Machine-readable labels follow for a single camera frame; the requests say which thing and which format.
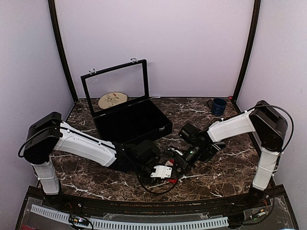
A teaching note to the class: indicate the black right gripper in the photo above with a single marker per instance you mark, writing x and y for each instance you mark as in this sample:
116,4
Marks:
187,162

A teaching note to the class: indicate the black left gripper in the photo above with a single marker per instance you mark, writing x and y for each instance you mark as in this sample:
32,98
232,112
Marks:
151,181

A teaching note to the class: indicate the red white sock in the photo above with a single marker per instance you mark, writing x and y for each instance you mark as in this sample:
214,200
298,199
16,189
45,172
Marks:
170,164

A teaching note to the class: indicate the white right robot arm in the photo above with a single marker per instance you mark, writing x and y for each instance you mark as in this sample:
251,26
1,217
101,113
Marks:
263,120

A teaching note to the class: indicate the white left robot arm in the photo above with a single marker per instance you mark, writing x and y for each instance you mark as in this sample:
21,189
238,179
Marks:
51,133

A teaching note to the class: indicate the black striped sock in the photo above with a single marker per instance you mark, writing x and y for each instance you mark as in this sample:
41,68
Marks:
219,145

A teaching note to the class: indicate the dark blue mug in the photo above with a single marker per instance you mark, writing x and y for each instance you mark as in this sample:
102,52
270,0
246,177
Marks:
217,106

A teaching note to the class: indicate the black glass-lid display case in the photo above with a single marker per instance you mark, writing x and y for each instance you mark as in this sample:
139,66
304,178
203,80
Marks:
134,121

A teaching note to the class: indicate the round beige decorated plate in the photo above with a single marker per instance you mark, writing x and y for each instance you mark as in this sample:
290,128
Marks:
111,99

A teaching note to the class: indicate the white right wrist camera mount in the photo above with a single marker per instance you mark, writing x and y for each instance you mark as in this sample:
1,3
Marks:
175,151

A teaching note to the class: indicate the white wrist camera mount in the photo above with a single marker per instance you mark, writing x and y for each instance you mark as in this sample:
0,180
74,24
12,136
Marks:
175,151
161,171

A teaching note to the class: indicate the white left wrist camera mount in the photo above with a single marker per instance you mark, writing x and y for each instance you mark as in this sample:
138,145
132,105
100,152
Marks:
161,171

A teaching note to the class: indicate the black curved front rail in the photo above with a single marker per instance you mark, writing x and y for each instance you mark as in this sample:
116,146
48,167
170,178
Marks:
91,204

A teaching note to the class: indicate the right black frame post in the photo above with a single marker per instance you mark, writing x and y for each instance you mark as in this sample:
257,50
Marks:
248,50

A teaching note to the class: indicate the black frame post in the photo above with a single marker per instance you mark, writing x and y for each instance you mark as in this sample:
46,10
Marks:
60,48
248,50

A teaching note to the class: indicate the white slotted cable duct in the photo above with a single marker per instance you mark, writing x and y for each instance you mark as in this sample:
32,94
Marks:
126,222

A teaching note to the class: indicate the left black frame post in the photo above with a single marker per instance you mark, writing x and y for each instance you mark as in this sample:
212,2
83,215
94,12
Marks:
60,48

